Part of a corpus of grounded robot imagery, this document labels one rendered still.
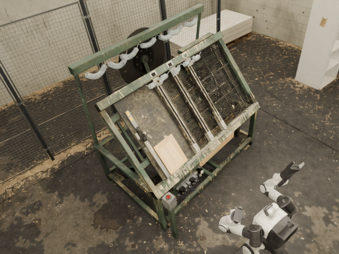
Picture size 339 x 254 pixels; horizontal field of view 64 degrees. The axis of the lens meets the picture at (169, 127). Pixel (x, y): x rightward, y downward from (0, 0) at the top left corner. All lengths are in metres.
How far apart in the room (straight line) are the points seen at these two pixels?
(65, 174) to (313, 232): 3.88
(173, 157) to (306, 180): 2.19
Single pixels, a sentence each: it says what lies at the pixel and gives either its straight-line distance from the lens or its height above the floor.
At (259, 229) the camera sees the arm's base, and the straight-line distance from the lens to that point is 2.48.
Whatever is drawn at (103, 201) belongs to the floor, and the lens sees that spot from 4.50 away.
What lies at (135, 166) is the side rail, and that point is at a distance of 3.17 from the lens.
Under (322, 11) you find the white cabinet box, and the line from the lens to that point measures 6.03.
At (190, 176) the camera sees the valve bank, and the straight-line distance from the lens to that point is 3.56.
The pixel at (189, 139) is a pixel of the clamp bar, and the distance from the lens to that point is 3.51.
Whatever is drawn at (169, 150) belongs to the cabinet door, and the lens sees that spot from 3.41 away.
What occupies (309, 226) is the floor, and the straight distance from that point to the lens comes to 4.26.
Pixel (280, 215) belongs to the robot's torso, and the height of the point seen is 1.37.
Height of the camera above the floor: 3.56
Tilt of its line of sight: 42 degrees down
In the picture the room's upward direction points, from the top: 8 degrees counter-clockwise
